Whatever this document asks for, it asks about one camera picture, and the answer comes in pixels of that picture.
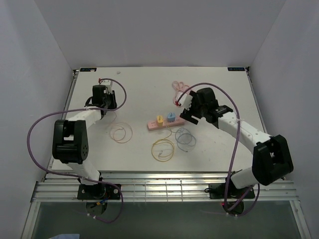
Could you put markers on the yellow charger plug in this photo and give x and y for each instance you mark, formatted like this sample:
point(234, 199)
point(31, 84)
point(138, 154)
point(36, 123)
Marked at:
point(160, 121)

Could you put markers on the left blue corner label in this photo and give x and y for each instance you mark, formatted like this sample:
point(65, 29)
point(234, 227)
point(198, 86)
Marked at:
point(88, 69)

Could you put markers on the right blue corner label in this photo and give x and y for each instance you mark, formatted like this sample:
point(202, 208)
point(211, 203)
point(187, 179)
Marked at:
point(236, 69)

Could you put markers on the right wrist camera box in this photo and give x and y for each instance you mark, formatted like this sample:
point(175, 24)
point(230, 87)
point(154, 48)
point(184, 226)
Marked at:
point(183, 101)

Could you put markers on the blue charger plug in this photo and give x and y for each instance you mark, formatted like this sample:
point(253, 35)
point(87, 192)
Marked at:
point(171, 117)

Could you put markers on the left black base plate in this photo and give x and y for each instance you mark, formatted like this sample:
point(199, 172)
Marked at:
point(98, 192)

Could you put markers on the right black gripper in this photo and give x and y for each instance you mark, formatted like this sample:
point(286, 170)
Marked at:
point(187, 114)

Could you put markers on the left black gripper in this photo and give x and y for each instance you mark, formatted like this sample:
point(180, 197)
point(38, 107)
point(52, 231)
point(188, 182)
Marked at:
point(112, 96)

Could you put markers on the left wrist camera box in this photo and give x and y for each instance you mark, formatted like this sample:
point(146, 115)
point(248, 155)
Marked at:
point(107, 83)

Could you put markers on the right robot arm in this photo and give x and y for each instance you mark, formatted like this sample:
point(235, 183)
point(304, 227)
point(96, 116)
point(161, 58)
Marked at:
point(271, 155)

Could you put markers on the blue corner label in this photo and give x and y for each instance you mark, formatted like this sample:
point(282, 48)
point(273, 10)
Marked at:
point(236, 69)
point(88, 69)

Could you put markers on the pink power strip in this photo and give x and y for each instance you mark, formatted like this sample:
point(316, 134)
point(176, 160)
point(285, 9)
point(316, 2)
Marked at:
point(154, 125)

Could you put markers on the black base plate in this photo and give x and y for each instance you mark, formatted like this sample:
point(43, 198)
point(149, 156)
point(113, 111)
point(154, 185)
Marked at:
point(217, 191)
point(98, 192)

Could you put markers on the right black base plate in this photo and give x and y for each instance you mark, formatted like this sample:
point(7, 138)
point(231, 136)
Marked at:
point(217, 191)

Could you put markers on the aluminium rail frame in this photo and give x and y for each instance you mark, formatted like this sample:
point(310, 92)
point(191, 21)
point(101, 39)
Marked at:
point(122, 147)

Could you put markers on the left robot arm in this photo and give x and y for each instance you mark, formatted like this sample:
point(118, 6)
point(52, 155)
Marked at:
point(70, 139)

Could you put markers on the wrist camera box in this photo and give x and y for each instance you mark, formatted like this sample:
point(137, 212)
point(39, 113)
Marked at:
point(107, 83)
point(183, 101)

